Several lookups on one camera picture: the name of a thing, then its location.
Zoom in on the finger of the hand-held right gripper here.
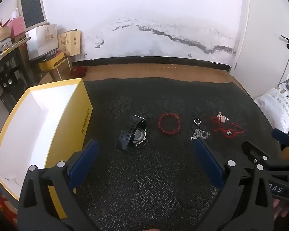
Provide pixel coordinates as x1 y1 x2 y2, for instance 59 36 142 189
272 128 289 150
241 140 289 171

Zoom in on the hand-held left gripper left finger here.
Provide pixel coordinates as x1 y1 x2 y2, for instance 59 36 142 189
18 139 99 231

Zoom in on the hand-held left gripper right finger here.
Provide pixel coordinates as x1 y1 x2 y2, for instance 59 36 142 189
193 138 282 231

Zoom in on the silver chain necklace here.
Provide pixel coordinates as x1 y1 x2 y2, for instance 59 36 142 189
191 129 210 140

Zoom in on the red string silver pendant necklace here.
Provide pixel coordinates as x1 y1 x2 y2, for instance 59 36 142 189
211 111 245 138

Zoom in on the black digital wristwatch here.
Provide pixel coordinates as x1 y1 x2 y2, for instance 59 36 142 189
117 115 148 151

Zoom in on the yellow cardboard box white inside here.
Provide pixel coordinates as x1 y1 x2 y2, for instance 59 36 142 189
0 78 93 219

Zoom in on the red bead bracelet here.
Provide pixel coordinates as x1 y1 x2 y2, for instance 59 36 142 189
158 113 182 134

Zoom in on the person's right hand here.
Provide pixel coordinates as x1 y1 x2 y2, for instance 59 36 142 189
273 198 289 222

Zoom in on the white printed plastic bag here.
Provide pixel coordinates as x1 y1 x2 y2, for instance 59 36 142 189
254 78 289 135

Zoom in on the red cloth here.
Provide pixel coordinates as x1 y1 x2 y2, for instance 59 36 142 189
71 67 88 78

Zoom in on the brown cardboard box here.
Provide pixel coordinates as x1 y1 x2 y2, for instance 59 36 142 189
49 58 71 81

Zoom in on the black computer case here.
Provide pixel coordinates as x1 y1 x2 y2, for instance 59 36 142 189
0 87 27 112

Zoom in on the red plastic bag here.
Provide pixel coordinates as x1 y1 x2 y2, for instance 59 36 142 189
0 194 17 229

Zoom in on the yellow box with black stripe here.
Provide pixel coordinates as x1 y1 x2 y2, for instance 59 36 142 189
39 52 66 71

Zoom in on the black speaker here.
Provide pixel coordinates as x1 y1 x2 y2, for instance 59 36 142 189
0 69 17 92

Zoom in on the white door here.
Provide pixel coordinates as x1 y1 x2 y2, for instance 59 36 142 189
234 0 289 89

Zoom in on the black baseboard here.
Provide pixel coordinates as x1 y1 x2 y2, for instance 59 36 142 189
72 56 232 71

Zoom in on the brown paper bag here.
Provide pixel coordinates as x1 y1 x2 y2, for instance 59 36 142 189
58 30 82 57

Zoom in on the black desk with yellow edge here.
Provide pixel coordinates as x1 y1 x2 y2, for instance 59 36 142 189
0 37 30 106

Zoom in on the woven straw bag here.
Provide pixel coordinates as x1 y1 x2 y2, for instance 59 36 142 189
0 25 11 45

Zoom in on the pink box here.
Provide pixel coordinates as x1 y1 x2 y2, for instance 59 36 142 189
8 16 24 38

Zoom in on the beige framed dark panel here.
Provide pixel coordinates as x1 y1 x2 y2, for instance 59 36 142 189
17 0 48 29

